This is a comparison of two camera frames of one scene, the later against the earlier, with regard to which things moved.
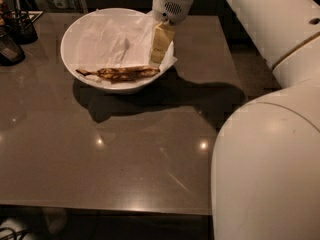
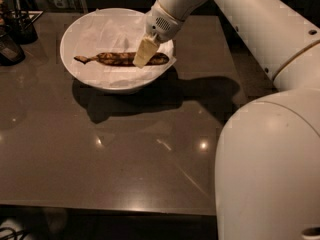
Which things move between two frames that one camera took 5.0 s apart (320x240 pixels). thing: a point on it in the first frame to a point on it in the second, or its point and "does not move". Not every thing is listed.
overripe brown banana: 121,73 to 120,58
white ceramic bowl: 108,50 does not move
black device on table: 11,52 does not move
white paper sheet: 115,38 does not move
